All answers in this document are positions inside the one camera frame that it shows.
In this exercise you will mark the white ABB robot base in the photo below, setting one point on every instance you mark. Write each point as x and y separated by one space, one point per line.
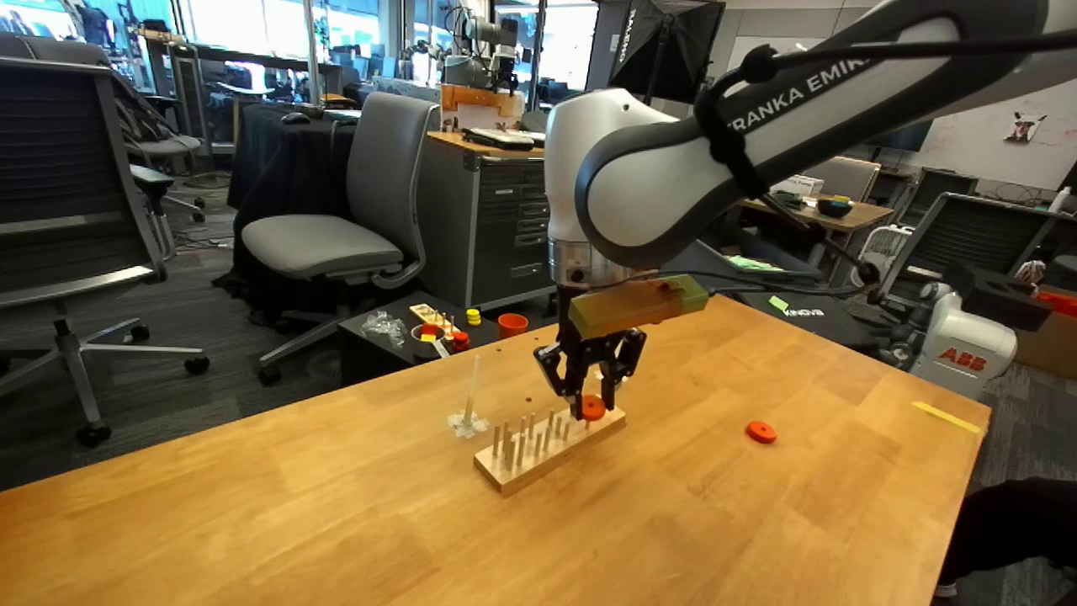
959 352

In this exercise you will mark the grey drawer cabinet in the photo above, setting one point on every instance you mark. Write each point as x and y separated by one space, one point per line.
485 223

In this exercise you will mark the wooden peg board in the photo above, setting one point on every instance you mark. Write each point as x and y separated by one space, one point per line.
524 453

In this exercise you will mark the clear peg stand near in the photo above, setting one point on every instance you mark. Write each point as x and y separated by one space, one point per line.
470 423

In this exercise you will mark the dark mesh office chair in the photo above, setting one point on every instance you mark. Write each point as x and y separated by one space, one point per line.
72 223

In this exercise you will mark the small black side table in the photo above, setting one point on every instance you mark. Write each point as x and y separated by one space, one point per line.
392 339

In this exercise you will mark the orange disc with hole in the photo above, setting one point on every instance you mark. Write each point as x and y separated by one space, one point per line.
592 409

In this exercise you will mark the yellow tape strip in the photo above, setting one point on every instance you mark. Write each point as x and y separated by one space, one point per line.
945 416

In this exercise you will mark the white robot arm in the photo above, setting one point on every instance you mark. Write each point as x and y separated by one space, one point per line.
629 187

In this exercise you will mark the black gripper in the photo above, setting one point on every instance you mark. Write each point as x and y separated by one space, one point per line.
570 358

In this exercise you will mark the grey office chair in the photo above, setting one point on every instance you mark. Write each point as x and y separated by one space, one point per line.
366 250

